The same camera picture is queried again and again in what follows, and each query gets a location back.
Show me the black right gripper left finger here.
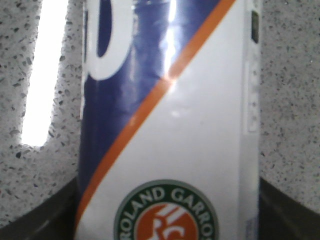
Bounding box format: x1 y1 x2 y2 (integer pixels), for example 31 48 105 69
0 178 77 240

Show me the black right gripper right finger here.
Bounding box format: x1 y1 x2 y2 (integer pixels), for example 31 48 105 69
258 178 320 240

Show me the white blue tennis ball can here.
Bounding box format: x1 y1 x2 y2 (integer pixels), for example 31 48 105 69
74 0 262 240

